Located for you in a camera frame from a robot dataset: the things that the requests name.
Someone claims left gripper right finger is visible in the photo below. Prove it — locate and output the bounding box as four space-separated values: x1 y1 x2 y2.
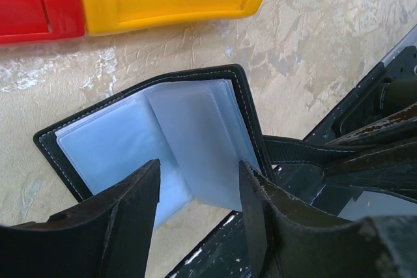
239 161 416 277

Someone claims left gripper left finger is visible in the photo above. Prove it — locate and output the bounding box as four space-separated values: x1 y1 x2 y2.
1 160 160 277

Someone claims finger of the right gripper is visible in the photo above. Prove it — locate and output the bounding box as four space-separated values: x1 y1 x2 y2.
327 103 416 146
323 137 416 200

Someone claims red plastic bin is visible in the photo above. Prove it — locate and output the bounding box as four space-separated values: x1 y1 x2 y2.
1 0 85 44

